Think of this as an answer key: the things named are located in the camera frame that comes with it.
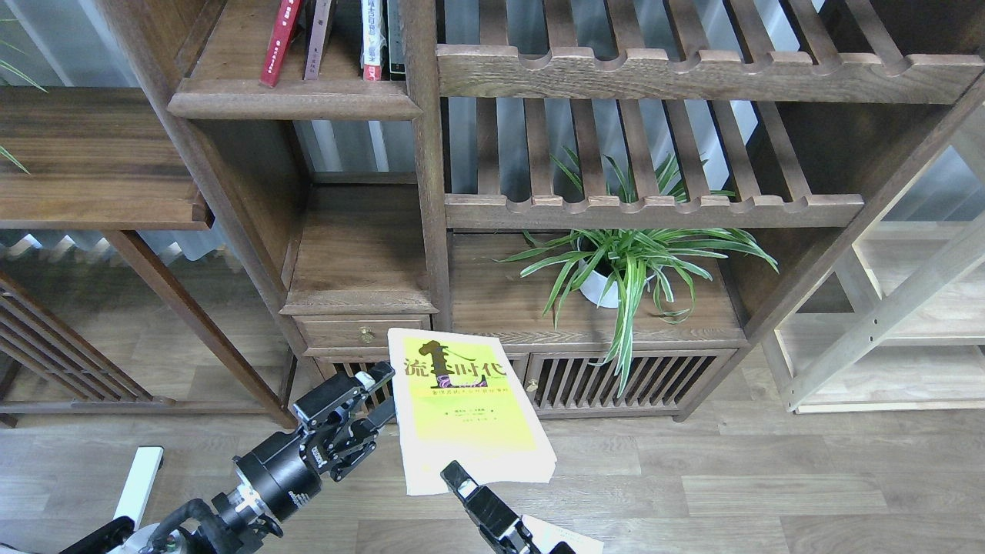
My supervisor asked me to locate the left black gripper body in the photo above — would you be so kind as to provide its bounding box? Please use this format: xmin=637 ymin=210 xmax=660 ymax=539
xmin=232 ymin=424 xmax=385 ymax=527

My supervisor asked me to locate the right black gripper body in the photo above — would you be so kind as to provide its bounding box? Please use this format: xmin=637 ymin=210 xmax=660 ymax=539
xmin=481 ymin=508 xmax=543 ymax=553

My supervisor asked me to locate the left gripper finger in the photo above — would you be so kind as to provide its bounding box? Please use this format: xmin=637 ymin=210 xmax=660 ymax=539
xmin=293 ymin=362 xmax=395 ymax=448

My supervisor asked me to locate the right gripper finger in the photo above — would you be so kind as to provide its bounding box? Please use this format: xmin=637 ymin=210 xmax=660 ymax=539
xmin=440 ymin=462 xmax=509 ymax=536

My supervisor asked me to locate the white purple book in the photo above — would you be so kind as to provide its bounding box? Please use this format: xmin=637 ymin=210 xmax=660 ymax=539
xmin=521 ymin=515 xmax=604 ymax=553

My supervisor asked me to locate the yellow green book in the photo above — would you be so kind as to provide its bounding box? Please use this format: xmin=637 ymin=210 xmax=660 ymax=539
xmin=388 ymin=329 xmax=556 ymax=496

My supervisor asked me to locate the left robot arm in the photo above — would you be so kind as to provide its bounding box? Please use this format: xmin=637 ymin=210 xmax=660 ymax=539
xmin=68 ymin=362 xmax=396 ymax=553

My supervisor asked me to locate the white robot base bar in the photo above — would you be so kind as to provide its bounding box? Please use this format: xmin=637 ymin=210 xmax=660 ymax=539
xmin=114 ymin=446 xmax=163 ymax=529

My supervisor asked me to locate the brass drawer knob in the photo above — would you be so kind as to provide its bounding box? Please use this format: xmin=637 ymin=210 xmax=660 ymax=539
xmin=359 ymin=326 xmax=376 ymax=344

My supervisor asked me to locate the white plant pot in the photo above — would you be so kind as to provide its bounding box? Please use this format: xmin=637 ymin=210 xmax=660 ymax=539
xmin=576 ymin=259 xmax=656 ymax=309

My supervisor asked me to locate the green spider plant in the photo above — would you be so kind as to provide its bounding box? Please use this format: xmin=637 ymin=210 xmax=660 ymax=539
xmin=496 ymin=146 xmax=779 ymax=397

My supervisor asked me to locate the dark wooden bookshelf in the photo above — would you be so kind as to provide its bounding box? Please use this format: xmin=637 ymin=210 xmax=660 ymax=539
xmin=96 ymin=1 xmax=983 ymax=420

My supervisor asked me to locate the red white upright book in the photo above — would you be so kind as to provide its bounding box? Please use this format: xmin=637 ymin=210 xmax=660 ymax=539
xmin=360 ymin=0 xmax=385 ymax=82

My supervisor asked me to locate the dark upright book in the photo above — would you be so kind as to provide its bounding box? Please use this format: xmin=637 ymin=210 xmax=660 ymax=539
xmin=385 ymin=0 xmax=407 ymax=81

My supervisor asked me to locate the green plant leaves left edge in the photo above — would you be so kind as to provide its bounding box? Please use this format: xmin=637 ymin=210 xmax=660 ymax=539
xmin=0 ymin=31 xmax=47 ymax=175

